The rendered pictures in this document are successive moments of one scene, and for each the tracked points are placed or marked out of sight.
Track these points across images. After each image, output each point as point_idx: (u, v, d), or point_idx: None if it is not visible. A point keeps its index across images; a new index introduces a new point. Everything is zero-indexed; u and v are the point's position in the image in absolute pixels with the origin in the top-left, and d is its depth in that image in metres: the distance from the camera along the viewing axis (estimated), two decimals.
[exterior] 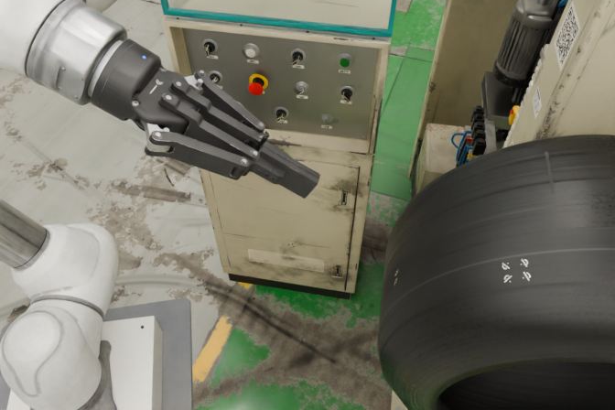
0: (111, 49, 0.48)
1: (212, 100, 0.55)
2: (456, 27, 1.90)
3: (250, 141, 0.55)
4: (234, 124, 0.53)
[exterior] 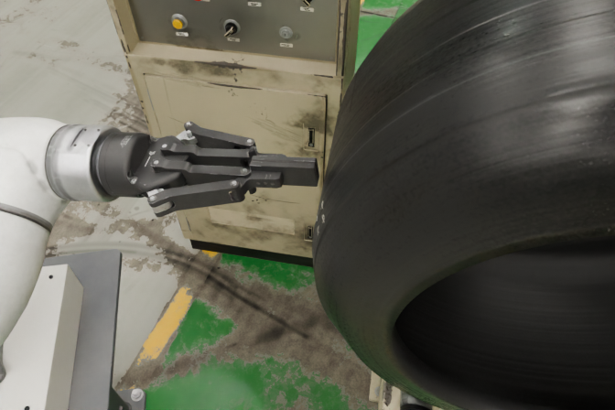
0: None
1: (185, 195, 0.55)
2: None
3: (239, 178, 0.55)
4: None
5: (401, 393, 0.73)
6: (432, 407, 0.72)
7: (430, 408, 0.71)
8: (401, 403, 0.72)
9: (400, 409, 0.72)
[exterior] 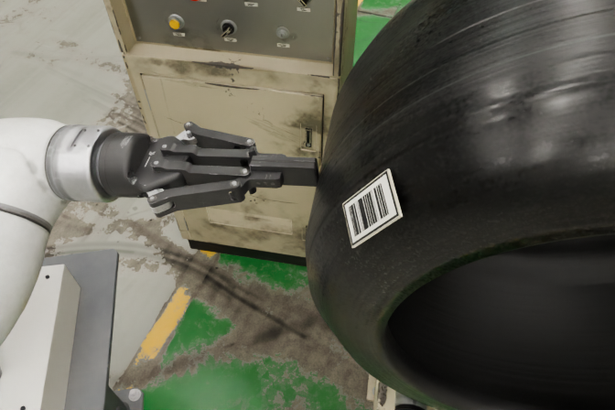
0: None
1: (185, 195, 0.55)
2: None
3: (239, 178, 0.55)
4: None
5: None
6: (406, 398, 0.71)
7: (398, 404, 0.72)
8: None
9: None
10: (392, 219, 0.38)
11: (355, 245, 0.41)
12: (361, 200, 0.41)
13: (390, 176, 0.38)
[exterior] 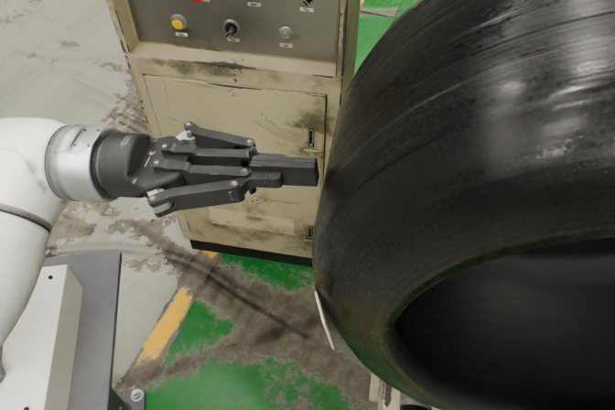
0: None
1: (185, 195, 0.55)
2: None
3: (239, 178, 0.55)
4: None
5: None
6: None
7: None
8: (427, 405, 0.71)
9: (423, 409, 0.70)
10: (326, 326, 0.53)
11: (331, 347, 0.56)
12: (324, 314, 0.57)
13: (316, 296, 0.55)
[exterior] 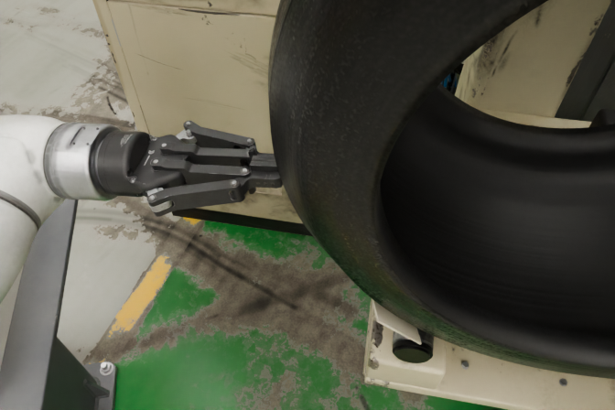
0: None
1: (184, 194, 0.55)
2: None
3: (238, 178, 0.55)
4: None
5: None
6: None
7: (401, 339, 0.56)
8: None
9: (414, 359, 0.58)
10: (385, 322, 0.50)
11: (416, 342, 0.52)
12: None
13: None
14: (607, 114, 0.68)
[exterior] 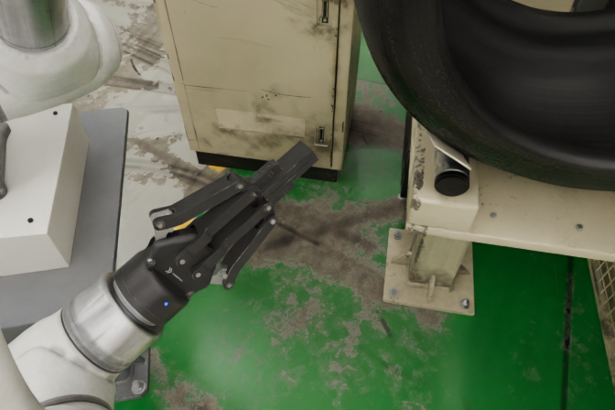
0: (146, 322, 0.51)
1: (188, 214, 0.52)
2: None
3: (242, 188, 0.54)
4: (233, 214, 0.53)
5: None
6: (463, 168, 0.65)
7: (453, 169, 0.65)
8: (437, 186, 0.68)
9: (441, 192, 0.68)
10: (441, 148, 0.60)
11: (467, 168, 0.62)
12: (451, 148, 0.64)
13: (426, 134, 0.63)
14: None
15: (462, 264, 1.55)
